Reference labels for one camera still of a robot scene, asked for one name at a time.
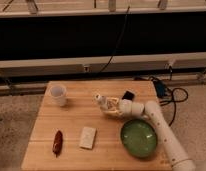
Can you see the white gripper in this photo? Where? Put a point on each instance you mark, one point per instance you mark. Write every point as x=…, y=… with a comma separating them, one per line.
x=127, y=108

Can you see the dark red chili pepper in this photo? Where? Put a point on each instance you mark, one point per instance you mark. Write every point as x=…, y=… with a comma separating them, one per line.
x=57, y=145

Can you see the black rectangular phone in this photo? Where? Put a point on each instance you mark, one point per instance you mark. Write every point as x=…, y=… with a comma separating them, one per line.
x=128, y=95

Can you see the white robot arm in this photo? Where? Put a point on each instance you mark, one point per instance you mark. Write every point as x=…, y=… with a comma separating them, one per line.
x=176, y=154

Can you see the white plastic cup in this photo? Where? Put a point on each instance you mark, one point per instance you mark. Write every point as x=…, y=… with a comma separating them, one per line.
x=58, y=94

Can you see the green round bowl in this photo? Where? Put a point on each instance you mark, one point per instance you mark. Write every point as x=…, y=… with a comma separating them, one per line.
x=138, y=138

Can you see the wooden cutting board table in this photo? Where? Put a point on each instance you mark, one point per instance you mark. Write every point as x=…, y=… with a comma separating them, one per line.
x=108, y=153

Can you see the small clear plastic bottle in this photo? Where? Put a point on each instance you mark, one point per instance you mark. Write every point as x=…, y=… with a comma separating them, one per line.
x=102, y=102

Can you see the white rectangular sponge block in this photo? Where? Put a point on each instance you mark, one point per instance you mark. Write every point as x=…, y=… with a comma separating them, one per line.
x=87, y=137

